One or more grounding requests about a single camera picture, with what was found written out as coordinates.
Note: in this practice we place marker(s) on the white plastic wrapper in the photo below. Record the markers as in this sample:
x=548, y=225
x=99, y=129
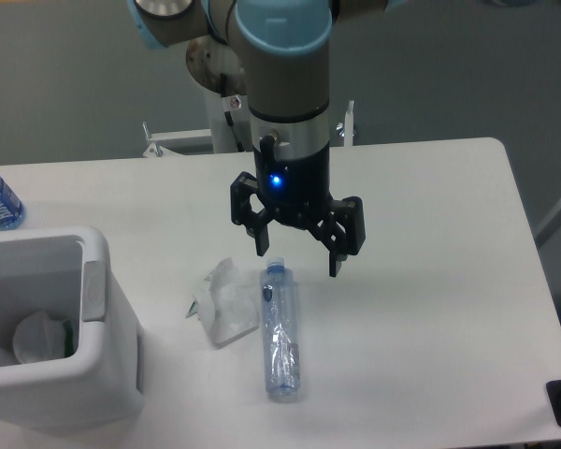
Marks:
x=224, y=304

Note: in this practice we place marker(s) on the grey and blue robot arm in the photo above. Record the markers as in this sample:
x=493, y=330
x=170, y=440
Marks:
x=283, y=50

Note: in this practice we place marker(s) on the white trash can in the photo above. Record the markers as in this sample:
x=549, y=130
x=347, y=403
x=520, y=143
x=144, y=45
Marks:
x=66, y=272

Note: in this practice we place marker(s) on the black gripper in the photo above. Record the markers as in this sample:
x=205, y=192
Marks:
x=296, y=192

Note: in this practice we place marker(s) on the clear plastic bottle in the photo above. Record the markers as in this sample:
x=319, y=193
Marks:
x=280, y=331

